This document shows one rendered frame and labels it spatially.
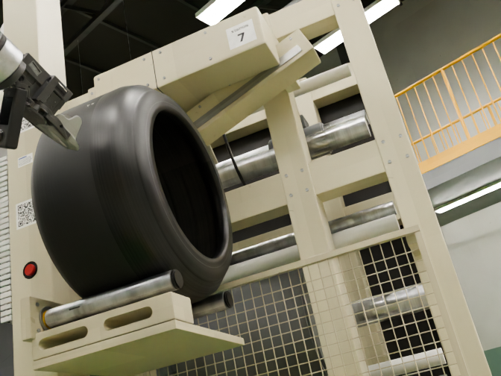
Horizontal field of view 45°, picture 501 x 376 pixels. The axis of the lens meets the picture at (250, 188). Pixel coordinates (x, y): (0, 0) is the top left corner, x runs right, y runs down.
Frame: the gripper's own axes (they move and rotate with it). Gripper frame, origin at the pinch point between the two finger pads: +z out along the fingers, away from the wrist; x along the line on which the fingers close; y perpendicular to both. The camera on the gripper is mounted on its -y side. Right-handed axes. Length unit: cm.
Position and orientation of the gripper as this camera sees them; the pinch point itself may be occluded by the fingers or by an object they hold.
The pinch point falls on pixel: (71, 148)
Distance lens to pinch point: 128.4
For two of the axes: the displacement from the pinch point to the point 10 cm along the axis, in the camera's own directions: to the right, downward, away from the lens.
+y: 4.5, -8.0, 3.9
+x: -7.6, -1.2, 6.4
